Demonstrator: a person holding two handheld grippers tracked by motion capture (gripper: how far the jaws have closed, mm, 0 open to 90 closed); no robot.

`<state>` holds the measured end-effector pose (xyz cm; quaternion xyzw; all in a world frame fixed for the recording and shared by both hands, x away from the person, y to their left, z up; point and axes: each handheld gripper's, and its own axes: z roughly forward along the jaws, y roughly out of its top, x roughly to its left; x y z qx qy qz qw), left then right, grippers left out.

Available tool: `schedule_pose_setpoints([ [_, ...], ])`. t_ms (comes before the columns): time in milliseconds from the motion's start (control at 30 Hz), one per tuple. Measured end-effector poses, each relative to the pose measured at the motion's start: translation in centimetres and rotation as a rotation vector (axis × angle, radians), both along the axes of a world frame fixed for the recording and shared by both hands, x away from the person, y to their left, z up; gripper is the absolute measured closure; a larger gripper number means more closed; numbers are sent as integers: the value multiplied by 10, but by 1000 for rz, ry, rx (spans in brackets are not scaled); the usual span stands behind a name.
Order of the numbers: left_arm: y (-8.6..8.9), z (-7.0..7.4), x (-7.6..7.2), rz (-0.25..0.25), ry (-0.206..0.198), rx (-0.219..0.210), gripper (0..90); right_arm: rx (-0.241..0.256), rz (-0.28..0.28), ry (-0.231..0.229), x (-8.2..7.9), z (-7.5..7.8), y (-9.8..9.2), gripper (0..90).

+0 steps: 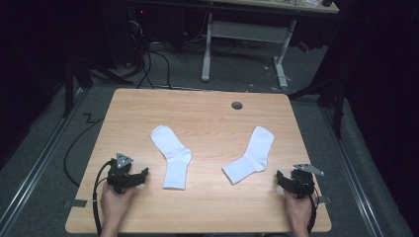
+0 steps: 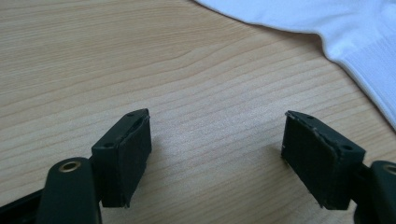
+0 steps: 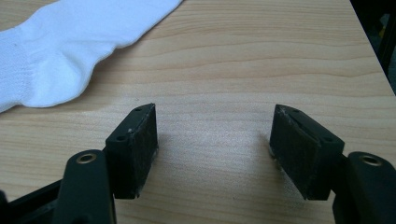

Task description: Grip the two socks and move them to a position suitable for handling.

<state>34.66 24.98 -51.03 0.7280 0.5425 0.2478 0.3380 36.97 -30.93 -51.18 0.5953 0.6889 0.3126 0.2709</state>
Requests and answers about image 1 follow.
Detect person's right hand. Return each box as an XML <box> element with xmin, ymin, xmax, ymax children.
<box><xmin>284</xmin><ymin>191</ymin><xmax>314</xmax><ymax>230</ymax></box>

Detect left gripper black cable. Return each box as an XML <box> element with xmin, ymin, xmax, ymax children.
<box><xmin>92</xmin><ymin>160</ymin><xmax>115</xmax><ymax>237</ymax></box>

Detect metal floor rail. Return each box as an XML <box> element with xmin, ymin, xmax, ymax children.
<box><xmin>319</xmin><ymin>106</ymin><xmax>385</xmax><ymax>237</ymax></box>
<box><xmin>0</xmin><ymin>88</ymin><xmax>87</xmax><ymax>232</ymax></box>

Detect desk with white legs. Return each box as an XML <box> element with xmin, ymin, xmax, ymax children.
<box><xmin>200</xmin><ymin>0</ymin><xmax>340</xmax><ymax>89</ymax></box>

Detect white sock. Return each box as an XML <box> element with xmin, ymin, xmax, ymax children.
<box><xmin>149</xmin><ymin>124</ymin><xmax>194</xmax><ymax>191</ymax></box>
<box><xmin>221</xmin><ymin>125</ymin><xmax>276</xmax><ymax>186</ymax></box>

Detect black floor cable loop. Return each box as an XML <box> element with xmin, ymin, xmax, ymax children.
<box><xmin>63</xmin><ymin>113</ymin><xmax>106</xmax><ymax>188</ymax></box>

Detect white papers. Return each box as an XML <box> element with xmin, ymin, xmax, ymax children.
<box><xmin>289</xmin><ymin>0</ymin><xmax>321</xmax><ymax>9</ymax></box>

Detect black metal stand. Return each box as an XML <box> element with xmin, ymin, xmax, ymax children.
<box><xmin>61</xmin><ymin>55</ymin><xmax>134</xmax><ymax>119</ymax></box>
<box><xmin>288</xmin><ymin>74</ymin><xmax>348</xmax><ymax>140</ymax></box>

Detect person's left hand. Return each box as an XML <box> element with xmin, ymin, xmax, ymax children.
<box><xmin>100</xmin><ymin>182</ymin><xmax>137</xmax><ymax>229</ymax></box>

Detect black floor cable bundle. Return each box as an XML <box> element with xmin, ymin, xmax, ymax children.
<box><xmin>118</xmin><ymin>45</ymin><xmax>173</xmax><ymax>91</ymax></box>

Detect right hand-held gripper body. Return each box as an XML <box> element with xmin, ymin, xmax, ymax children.
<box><xmin>289</xmin><ymin>163</ymin><xmax>325</xmax><ymax>199</ymax></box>

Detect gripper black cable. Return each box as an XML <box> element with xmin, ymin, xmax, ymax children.
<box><xmin>92</xmin><ymin>160</ymin><xmax>115</xmax><ymax>237</ymax></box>
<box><xmin>305</xmin><ymin>184</ymin><xmax>320</xmax><ymax>233</ymax></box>

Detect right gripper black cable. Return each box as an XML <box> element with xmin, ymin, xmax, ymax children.
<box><xmin>305</xmin><ymin>184</ymin><xmax>320</xmax><ymax>233</ymax></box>

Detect dark computer tower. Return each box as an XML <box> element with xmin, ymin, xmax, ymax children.
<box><xmin>126</xmin><ymin>4</ymin><xmax>153</xmax><ymax>68</ymax></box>

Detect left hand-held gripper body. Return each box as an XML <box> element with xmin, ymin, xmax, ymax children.
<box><xmin>106</xmin><ymin>152</ymin><xmax>134</xmax><ymax>195</ymax></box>

